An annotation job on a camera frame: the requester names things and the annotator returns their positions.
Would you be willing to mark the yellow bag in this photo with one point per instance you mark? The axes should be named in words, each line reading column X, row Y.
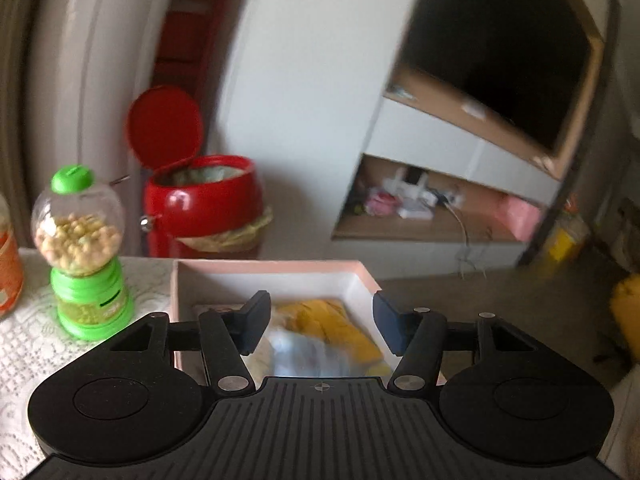
column 627, row 315

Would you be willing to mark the white lace tablecloth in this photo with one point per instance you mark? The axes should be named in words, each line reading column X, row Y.
column 30, row 355

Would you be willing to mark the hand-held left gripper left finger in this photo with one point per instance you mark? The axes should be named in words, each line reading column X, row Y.
column 257, row 320

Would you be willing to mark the pink cardboard box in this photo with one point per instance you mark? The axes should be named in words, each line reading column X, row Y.
column 280, row 272

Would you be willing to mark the white wooden tv cabinet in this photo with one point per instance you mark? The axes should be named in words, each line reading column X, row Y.
column 425, row 130

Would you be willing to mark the green candy dispenser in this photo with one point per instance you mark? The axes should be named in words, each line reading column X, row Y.
column 82, row 255

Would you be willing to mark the white power strip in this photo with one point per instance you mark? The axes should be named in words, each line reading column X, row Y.
column 417, row 207

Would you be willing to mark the red trash bin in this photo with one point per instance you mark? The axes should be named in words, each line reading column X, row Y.
column 200, row 200

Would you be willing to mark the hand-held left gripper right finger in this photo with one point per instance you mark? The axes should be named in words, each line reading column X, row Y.
column 387, row 320

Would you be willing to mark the clear rice cracker packet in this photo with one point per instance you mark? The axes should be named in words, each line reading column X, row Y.
column 305, row 355

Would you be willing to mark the black television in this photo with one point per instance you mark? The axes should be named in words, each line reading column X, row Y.
column 500, row 45

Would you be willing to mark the yellow snack packet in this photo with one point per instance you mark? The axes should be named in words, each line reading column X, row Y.
column 340, row 330

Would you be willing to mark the glass jar with orange label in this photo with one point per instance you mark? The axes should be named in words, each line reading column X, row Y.
column 7, row 270

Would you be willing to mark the pink paper bag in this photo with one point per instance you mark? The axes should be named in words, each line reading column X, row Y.
column 522, row 217

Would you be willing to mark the yellow bottle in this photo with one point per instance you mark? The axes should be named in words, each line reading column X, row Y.
column 565, row 235

